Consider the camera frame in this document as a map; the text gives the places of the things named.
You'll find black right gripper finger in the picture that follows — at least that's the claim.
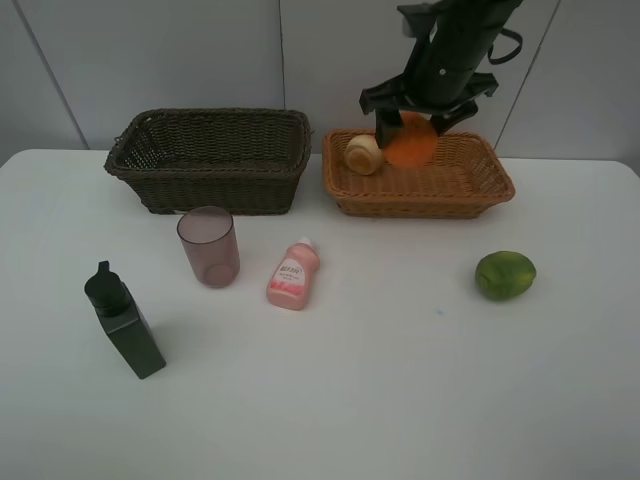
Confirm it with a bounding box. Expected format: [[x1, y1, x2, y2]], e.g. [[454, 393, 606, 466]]
[[430, 102, 477, 136], [375, 108, 403, 149]]

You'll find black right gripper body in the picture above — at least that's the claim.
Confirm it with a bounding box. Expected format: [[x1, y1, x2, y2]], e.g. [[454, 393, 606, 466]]
[[359, 73, 498, 119]]

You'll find orange tangerine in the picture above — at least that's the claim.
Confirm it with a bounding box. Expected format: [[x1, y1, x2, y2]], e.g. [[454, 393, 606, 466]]
[[383, 112, 438, 168]]

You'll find round bread bun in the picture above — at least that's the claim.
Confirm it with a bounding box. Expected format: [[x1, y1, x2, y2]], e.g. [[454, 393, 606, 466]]
[[344, 135, 385, 176]]

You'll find pink lotion bottle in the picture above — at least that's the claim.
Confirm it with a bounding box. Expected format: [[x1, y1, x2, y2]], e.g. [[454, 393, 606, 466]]
[[266, 237, 320, 311]]

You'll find translucent mauve plastic cup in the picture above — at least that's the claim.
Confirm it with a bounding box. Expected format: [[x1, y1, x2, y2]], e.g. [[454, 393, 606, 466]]
[[176, 206, 240, 288]]

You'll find dark green pump bottle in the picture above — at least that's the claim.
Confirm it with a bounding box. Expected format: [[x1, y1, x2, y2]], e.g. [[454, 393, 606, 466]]
[[84, 261, 166, 379]]

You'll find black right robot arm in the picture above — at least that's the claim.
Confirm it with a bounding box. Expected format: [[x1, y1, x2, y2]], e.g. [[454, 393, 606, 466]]
[[359, 0, 523, 148]]

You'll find tan wicker basket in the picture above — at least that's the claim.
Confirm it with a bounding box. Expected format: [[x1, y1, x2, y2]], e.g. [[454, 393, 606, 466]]
[[322, 129, 515, 219]]

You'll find dark brown wicker basket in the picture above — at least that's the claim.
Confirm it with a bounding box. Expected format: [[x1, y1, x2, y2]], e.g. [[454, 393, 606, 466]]
[[105, 108, 311, 216]]

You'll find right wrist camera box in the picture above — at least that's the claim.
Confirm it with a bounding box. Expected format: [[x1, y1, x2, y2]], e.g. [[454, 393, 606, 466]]
[[397, 3, 440, 39]]

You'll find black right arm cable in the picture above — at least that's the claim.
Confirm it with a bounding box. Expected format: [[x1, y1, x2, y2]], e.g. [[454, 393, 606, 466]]
[[487, 27, 523, 66]]

